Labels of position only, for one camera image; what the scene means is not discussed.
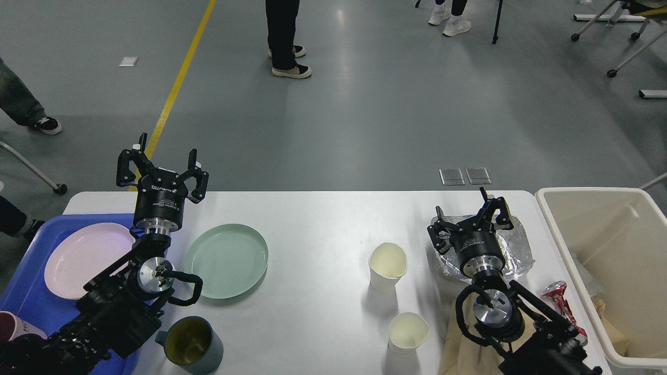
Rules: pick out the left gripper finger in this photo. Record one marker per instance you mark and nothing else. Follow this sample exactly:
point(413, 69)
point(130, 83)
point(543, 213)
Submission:
point(194, 170)
point(135, 154)

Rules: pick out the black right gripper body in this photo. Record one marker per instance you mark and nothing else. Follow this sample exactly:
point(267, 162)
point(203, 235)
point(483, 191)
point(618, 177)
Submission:
point(478, 253)

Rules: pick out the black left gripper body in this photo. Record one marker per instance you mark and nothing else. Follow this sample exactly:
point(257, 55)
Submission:
point(161, 198)

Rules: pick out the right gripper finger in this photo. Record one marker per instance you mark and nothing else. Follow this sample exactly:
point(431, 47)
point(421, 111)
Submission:
point(441, 231)
point(494, 214)

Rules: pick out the green plate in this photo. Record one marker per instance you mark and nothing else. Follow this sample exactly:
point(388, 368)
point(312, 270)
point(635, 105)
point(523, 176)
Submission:
point(230, 258)

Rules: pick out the dark teal mug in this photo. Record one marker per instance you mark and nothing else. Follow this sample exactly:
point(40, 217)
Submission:
point(193, 345)

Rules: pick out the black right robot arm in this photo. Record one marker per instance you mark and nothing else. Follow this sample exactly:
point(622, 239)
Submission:
point(492, 311)

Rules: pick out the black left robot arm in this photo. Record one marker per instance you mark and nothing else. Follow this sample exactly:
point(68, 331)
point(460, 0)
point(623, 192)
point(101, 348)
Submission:
point(123, 304)

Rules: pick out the aluminium foil tray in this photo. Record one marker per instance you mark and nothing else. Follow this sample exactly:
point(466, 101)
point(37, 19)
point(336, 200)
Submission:
point(515, 249)

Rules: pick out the floor outlet plate right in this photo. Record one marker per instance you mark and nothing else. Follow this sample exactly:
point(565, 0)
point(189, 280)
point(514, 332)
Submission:
point(478, 176)

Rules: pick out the floor outlet plate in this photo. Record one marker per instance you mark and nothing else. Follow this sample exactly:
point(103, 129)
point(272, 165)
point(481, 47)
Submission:
point(451, 176)
point(478, 176)

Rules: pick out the white paper cup far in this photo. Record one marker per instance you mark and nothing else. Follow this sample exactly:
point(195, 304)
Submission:
point(387, 265)

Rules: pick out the white paper cup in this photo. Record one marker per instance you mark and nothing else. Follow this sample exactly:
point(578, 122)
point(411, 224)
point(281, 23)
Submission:
point(407, 332)
point(387, 265)

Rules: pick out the floor outlet plate left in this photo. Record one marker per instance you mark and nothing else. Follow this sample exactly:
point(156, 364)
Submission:
point(451, 176)

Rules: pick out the rolling chair base left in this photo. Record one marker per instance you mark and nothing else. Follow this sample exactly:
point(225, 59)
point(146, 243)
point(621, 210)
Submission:
point(60, 189)

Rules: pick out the crushed red can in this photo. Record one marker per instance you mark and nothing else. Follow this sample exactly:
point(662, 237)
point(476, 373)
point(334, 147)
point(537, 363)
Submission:
point(555, 292)

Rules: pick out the white paper cup near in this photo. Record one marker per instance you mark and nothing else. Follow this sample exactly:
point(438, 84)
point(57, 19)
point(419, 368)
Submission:
point(407, 332)

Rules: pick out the pink plate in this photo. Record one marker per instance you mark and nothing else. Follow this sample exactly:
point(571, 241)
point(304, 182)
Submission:
point(83, 255)

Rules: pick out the white floor label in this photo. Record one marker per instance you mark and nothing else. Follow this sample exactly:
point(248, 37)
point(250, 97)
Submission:
point(128, 61)

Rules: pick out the brown paper bag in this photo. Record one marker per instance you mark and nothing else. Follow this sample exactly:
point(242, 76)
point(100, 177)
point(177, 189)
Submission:
point(462, 356)

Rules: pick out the beige plastic bin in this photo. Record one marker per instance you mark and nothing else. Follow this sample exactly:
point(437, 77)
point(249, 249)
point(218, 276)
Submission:
point(612, 241)

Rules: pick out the person in faded jeans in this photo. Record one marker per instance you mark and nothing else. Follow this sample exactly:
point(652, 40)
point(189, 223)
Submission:
point(22, 107)

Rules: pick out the person in dark trousers left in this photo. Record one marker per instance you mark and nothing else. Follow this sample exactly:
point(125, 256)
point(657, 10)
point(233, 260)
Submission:
point(17, 223)

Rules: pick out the blue plastic tray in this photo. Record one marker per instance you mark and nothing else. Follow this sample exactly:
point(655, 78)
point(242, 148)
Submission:
point(27, 295)

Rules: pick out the black tripod leg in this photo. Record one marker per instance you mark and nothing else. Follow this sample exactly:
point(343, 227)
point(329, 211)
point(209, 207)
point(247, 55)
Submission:
point(495, 35)

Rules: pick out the pink mug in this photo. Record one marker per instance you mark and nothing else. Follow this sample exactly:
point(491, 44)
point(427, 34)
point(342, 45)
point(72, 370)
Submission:
point(13, 327)

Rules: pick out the person in black trousers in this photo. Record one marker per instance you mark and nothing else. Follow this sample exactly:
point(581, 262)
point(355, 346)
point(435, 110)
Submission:
point(281, 27)

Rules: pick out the person with white sneakers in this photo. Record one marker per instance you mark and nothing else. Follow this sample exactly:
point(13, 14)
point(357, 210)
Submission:
point(456, 24)

